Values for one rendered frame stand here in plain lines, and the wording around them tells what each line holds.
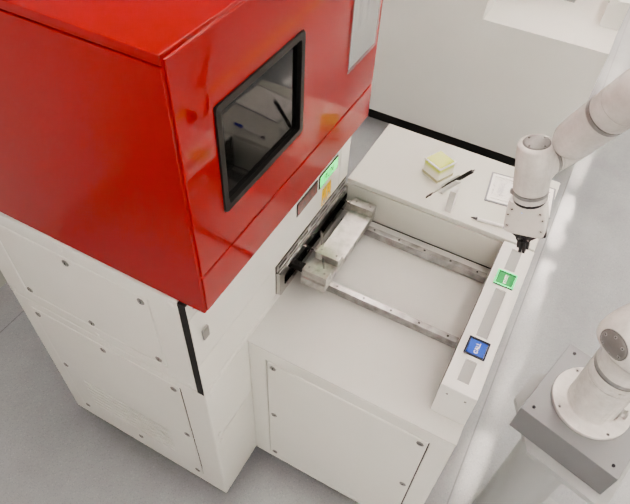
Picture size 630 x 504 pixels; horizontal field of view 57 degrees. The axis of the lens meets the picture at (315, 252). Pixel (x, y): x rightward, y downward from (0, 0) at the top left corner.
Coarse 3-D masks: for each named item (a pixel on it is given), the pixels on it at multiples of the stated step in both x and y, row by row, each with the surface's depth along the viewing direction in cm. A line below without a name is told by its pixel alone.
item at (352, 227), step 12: (348, 216) 190; (360, 216) 191; (372, 216) 191; (336, 228) 187; (348, 228) 187; (360, 228) 187; (336, 240) 183; (348, 240) 183; (348, 252) 181; (324, 288) 171
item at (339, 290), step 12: (336, 288) 174; (348, 300) 175; (360, 300) 172; (372, 300) 172; (384, 312) 170; (396, 312) 170; (408, 324) 169; (420, 324) 167; (432, 336) 167; (444, 336) 165
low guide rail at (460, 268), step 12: (372, 228) 191; (384, 240) 191; (396, 240) 188; (408, 252) 189; (420, 252) 186; (432, 252) 186; (444, 264) 184; (456, 264) 183; (468, 276) 183; (480, 276) 180
